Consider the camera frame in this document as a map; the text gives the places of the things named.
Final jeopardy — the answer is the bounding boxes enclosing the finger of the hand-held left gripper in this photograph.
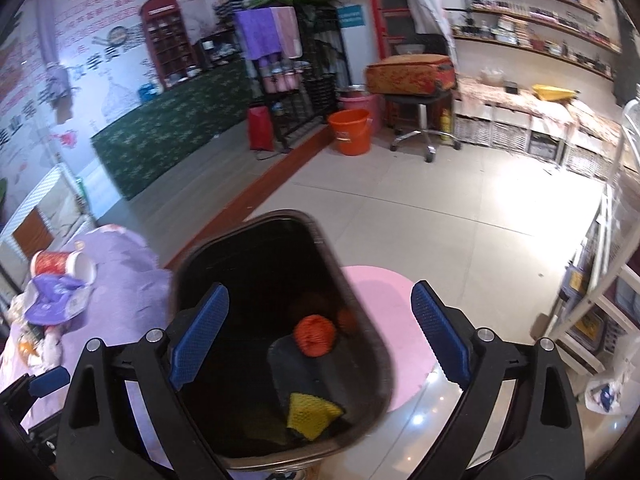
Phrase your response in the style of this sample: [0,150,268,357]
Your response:
[10,366,71,407]

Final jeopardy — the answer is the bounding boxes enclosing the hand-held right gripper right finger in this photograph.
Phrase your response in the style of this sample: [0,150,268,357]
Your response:
[410,281,586,480]

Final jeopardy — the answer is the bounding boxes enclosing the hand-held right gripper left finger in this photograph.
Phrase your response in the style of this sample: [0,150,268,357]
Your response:
[56,282,231,480]

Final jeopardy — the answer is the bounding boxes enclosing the black plastic trash bin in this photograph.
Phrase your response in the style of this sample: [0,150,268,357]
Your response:
[169,210,396,473]

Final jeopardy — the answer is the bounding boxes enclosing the red and white paper cup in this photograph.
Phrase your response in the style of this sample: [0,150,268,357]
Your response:
[30,241,98,286]

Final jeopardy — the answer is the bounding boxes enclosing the round pink floor mat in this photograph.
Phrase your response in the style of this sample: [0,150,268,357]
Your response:
[340,265,440,412]

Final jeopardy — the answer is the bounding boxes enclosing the purple snack packet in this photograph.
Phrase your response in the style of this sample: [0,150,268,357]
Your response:
[24,274,93,325]

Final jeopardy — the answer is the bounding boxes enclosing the purple blanket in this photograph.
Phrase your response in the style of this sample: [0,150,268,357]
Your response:
[0,225,173,466]

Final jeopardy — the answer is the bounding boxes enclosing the dark grey sheet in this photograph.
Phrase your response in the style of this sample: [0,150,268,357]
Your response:
[266,336,346,411]

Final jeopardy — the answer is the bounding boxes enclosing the orange crumpled net ball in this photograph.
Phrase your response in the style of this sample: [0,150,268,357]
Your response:
[293,314,337,358]

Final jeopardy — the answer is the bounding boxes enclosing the yellow sponge cloth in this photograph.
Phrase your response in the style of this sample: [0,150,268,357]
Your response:
[285,392,345,442]

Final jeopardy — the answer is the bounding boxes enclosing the orange seat cushion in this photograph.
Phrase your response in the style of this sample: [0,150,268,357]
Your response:
[12,210,56,256]

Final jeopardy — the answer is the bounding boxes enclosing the white shelf unit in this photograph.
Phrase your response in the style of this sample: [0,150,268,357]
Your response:
[545,100,640,376]

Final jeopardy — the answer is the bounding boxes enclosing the clear plastic bag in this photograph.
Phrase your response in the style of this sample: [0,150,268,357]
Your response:
[582,345,640,416]

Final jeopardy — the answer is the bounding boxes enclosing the white bench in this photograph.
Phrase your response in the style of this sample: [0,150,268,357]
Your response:
[0,165,96,261]

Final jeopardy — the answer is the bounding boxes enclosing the green patterned counter cloth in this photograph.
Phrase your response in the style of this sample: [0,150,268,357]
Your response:
[91,62,253,202]

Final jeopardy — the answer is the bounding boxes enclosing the red bag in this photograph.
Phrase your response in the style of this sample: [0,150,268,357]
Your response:
[248,105,276,153]

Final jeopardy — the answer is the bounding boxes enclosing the orange plastic bucket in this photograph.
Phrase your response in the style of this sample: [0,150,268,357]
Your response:
[327,109,373,157]

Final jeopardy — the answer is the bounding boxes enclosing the swivel stool with red suitcase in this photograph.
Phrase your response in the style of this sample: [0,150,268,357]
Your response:
[387,91,463,163]

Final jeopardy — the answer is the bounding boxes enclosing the white low cabinet with baskets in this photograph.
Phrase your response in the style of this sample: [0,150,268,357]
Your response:
[452,77,626,181]

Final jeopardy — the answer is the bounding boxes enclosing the pink plastic bucket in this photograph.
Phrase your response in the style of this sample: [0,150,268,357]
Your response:
[339,92,383,131]

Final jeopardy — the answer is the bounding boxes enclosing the yellow dustpan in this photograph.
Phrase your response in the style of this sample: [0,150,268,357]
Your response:
[531,83,580,102]

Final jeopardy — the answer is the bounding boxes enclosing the black metal towel rack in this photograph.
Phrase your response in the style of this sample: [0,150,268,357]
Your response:
[235,5,351,151]

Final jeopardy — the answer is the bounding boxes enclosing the red phone booth shelf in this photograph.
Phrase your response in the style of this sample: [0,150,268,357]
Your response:
[140,0,203,92]

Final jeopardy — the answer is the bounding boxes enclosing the purple towel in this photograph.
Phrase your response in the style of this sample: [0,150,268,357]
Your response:
[235,8,283,61]

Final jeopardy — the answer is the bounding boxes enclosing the pink towel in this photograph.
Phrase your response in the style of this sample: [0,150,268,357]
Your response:
[270,6,302,58]

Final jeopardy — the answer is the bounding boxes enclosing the wooden wall shelves with goods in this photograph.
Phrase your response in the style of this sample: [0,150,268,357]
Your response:
[450,0,623,81]

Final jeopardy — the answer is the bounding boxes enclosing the blue wall sign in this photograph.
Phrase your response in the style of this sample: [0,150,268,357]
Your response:
[336,6,366,28]

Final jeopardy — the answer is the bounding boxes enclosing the red door frame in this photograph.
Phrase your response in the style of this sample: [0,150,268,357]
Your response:
[360,0,406,61]

